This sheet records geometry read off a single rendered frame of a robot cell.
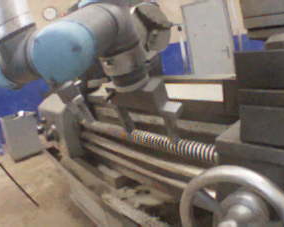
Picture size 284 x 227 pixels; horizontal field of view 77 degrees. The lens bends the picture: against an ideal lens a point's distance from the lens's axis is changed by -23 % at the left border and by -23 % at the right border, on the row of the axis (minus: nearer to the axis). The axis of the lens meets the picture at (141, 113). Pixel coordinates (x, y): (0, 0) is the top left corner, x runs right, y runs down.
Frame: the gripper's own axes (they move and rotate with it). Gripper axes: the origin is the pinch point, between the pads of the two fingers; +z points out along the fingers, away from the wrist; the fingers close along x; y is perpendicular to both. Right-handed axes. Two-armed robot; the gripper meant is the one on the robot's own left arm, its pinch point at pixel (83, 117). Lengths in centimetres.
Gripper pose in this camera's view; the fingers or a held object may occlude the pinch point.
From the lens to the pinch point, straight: 83.9
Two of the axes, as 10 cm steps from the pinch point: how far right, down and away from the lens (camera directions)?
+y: 6.9, -6.0, 4.2
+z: 5.1, 8.0, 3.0
